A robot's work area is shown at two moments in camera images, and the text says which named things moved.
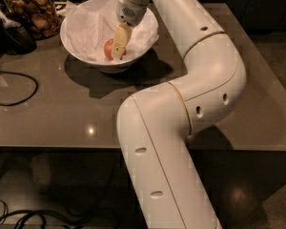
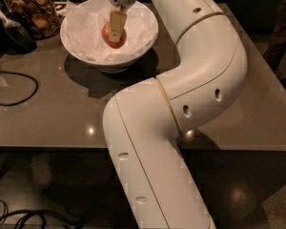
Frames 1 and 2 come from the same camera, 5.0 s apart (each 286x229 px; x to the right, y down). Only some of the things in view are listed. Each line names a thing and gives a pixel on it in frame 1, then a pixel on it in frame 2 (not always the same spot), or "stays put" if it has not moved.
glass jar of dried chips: x=32 y=6 stays put
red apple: x=109 y=50 → x=105 y=31
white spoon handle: x=7 y=23 stays put
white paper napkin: x=92 y=22 stays put
